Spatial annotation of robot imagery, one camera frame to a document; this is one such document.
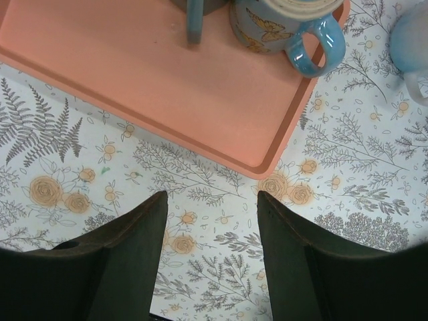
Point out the blue floral mug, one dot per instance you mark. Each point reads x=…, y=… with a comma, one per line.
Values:
x=273, y=26

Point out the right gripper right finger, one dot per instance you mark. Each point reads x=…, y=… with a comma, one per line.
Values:
x=313, y=274

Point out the blue-grey mug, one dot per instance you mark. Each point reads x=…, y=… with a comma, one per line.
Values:
x=195, y=11

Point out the white blue mug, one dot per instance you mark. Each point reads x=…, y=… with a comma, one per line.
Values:
x=408, y=49

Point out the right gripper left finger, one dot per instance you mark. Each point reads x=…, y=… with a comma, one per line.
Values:
x=106, y=274

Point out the floral table mat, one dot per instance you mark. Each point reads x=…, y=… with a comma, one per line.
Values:
x=356, y=164

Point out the pink tray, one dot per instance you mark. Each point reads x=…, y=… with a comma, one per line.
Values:
x=131, y=58

